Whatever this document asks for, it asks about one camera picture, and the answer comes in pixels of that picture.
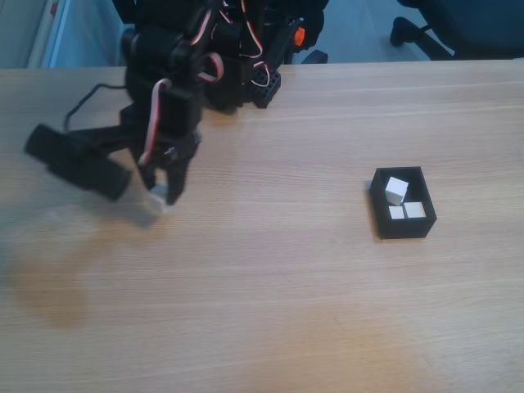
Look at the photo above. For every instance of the dark blue office chair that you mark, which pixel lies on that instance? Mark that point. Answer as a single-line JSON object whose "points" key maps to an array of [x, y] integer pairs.
{"points": [[471, 24]]}

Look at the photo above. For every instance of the white cube block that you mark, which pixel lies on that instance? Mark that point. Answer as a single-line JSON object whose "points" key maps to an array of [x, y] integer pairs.
{"points": [[414, 209], [396, 189], [157, 198], [396, 212]]}

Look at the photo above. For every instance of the black oval camera box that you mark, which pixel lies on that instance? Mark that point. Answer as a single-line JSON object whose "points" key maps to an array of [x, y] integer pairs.
{"points": [[82, 168]]}

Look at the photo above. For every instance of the black open box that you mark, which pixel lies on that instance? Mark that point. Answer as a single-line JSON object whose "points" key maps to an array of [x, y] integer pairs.
{"points": [[409, 229]]}

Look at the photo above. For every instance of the white panel beige edge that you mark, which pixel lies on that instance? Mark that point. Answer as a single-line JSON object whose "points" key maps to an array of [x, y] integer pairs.
{"points": [[82, 37]]}

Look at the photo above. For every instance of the black clamp orange knob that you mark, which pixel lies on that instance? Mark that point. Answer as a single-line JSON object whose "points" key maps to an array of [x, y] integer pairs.
{"points": [[299, 36]]}

